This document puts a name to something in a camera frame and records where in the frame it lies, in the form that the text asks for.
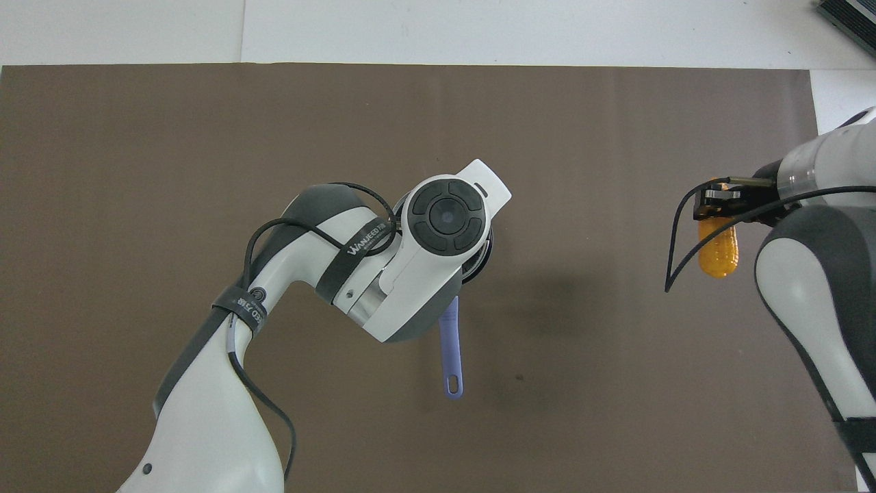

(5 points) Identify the dark blue saucepan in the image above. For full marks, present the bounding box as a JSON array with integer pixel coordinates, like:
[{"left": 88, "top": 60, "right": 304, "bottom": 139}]
[{"left": 391, "top": 195, "right": 495, "bottom": 400}]

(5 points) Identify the orange corn cob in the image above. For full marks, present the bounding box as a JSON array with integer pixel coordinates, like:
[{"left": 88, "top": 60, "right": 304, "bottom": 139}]
[{"left": 697, "top": 178, "right": 740, "bottom": 279}]

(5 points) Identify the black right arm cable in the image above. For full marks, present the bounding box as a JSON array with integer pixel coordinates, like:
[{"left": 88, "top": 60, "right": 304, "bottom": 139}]
[{"left": 665, "top": 176, "right": 876, "bottom": 294}]

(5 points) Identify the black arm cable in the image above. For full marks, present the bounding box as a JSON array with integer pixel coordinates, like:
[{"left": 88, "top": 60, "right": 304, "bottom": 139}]
[
  {"left": 665, "top": 176, "right": 876, "bottom": 294},
  {"left": 229, "top": 181, "right": 399, "bottom": 481}
]

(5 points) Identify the dark grey ribbed device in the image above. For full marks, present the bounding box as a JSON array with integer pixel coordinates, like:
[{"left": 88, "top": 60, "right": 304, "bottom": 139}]
[{"left": 815, "top": 0, "right": 876, "bottom": 58}]

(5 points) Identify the brown table mat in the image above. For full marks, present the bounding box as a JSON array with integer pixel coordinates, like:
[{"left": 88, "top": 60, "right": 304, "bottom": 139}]
[{"left": 0, "top": 63, "right": 860, "bottom": 493}]

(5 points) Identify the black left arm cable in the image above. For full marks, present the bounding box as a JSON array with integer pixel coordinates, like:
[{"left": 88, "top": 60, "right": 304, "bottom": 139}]
[{"left": 229, "top": 181, "right": 399, "bottom": 481}]

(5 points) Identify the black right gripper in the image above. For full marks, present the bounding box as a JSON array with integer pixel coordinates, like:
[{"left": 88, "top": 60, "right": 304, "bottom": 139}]
[{"left": 693, "top": 159, "right": 789, "bottom": 227}]

